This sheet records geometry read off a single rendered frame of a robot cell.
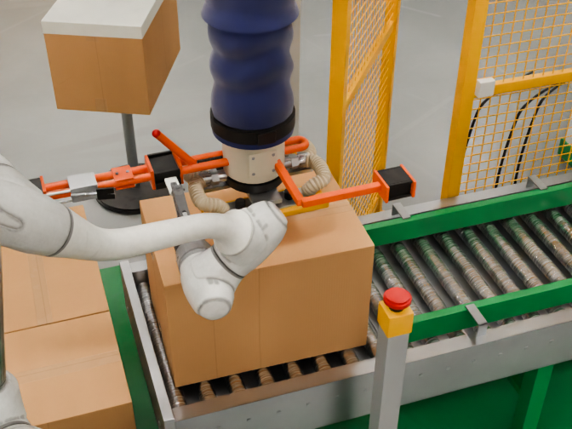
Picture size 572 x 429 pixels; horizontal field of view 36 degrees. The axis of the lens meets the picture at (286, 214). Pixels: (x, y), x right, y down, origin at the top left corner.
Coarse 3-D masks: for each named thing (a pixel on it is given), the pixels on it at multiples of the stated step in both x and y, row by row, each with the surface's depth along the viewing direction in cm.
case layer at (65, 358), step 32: (32, 256) 302; (32, 288) 289; (64, 288) 289; (96, 288) 289; (32, 320) 277; (64, 320) 278; (96, 320) 277; (32, 352) 266; (64, 352) 266; (96, 352) 266; (32, 384) 256; (64, 384) 256; (96, 384) 256; (32, 416) 247; (64, 416) 247; (96, 416) 250; (128, 416) 254
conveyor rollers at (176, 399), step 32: (480, 224) 319; (512, 224) 317; (544, 224) 317; (384, 256) 303; (480, 256) 304; (512, 256) 303; (544, 256) 302; (416, 288) 293; (448, 288) 291; (480, 288) 290; (512, 288) 289; (512, 320) 277; (160, 352) 266; (352, 352) 266
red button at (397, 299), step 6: (396, 288) 217; (384, 294) 216; (390, 294) 215; (396, 294) 215; (402, 294) 215; (408, 294) 215; (384, 300) 214; (390, 300) 213; (396, 300) 213; (402, 300) 213; (408, 300) 214; (390, 306) 213; (396, 306) 212; (402, 306) 212; (408, 306) 214
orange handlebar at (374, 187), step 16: (288, 144) 242; (304, 144) 239; (224, 160) 233; (96, 176) 227; (112, 176) 228; (128, 176) 226; (144, 176) 227; (288, 176) 227; (48, 192) 221; (336, 192) 221; (352, 192) 222; (368, 192) 224
